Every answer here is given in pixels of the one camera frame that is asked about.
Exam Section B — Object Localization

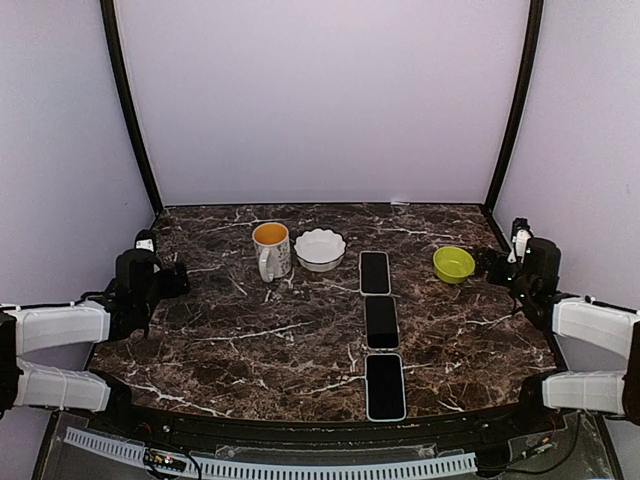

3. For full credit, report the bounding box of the lime green bowl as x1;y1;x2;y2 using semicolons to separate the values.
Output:
433;246;476;285

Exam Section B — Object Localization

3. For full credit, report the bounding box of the small circuit board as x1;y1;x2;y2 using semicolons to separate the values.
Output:
143;448;187;474

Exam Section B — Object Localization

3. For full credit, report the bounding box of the black frame post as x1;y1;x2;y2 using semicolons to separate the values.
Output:
484;0;545;214
99;0;163;214

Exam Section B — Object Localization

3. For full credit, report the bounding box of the white scalloped dish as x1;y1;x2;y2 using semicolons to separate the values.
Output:
294;228;347;273

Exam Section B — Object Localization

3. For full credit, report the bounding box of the beige phone case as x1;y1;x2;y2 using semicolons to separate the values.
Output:
358;250;392;297

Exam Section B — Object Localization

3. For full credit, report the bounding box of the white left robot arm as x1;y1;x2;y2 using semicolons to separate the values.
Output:
1;248;190;436

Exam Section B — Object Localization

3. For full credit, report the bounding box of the clear magsafe phone case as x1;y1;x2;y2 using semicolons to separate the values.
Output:
363;295;402;351

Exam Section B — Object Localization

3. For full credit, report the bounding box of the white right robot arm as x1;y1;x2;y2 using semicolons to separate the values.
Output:
475;237;639;434

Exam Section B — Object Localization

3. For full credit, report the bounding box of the black right frame post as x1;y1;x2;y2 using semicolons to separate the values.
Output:
484;0;545;214

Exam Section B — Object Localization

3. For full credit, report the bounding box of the light blue phone case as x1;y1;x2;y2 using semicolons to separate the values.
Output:
363;352;407;424

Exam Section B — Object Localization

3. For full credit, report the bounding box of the white slotted cable duct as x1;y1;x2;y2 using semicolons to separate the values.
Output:
64;425;479;480

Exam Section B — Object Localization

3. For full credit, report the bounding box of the black phone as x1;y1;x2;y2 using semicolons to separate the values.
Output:
361;252;390;294
367;355;404;420

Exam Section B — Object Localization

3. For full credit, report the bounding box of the white floral mug orange inside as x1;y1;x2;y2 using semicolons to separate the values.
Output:
252;222;292;283

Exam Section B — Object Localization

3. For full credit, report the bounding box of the black left frame post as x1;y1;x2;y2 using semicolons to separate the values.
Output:
99;0;163;214

